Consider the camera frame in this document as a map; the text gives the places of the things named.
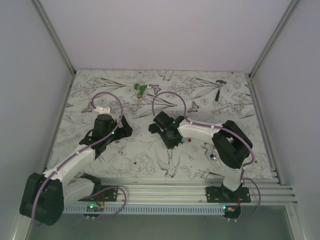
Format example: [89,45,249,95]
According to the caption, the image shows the black fuse box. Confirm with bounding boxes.
[148,123,161,134]

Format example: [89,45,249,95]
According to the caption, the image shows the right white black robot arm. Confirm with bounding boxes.
[149,111,254,203]

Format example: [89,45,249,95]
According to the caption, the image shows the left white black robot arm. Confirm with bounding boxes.
[19,114,133,226]

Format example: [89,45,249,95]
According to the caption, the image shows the white blue capped part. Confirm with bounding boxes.
[209,150,217,161]

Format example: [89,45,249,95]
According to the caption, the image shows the floral patterned table mat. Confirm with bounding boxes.
[47,70,273,179]

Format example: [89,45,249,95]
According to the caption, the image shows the small black hammer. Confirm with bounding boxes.
[215,80,227,102]

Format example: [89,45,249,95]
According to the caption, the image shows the left controller board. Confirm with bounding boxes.
[83,204,104,219]

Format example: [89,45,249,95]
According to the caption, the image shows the controller board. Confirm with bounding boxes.
[223,205,241,220]
[83,204,104,219]

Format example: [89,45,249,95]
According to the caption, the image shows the right controller board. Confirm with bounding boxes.
[223,205,241,220]

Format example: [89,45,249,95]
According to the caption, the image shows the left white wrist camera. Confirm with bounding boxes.
[94,106,111,115]

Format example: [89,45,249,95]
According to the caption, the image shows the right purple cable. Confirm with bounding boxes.
[151,91,256,176]

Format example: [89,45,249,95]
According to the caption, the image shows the purple cable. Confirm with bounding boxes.
[151,91,256,176]
[30,91,124,227]

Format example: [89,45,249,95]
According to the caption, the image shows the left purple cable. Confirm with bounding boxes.
[30,91,124,227]

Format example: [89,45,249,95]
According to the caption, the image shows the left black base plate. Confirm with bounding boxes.
[79,186,118,202]

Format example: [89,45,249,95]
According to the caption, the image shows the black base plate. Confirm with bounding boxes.
[79,186,118,202]
[205,185,251,204]

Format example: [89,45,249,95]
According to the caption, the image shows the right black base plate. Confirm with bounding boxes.
[205,185,251,204]

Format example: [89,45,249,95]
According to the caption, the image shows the slotted grey cable duct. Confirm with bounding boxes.
[63,203,225,216]

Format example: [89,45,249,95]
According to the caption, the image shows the aluminium rail frame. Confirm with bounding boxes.
[22,177,298,206]

